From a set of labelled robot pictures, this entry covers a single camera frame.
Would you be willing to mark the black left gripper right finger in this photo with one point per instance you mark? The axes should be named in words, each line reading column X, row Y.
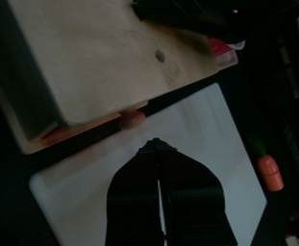
column 193, row 198

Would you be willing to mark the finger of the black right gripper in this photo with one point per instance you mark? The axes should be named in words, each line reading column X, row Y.
column 189, row 6
column 207, row 29

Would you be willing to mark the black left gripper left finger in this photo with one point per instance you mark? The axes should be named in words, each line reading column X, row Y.
column 133, row 198

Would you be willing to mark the red front drawer with knob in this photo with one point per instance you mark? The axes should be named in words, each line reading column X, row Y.
column 132, row 119

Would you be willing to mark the wooden drawer box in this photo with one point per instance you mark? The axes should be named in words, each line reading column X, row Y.
column 104, row 57

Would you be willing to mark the red plastic cup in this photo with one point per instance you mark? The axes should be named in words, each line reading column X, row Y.
column 217, row 48

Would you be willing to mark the pink brown tray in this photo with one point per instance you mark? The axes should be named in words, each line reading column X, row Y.
column 228, row 61

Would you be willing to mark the orange toy carrot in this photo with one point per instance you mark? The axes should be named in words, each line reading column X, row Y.
column 269, row 174

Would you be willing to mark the white cutting board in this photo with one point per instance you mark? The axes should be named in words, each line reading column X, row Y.
column 197, row 128

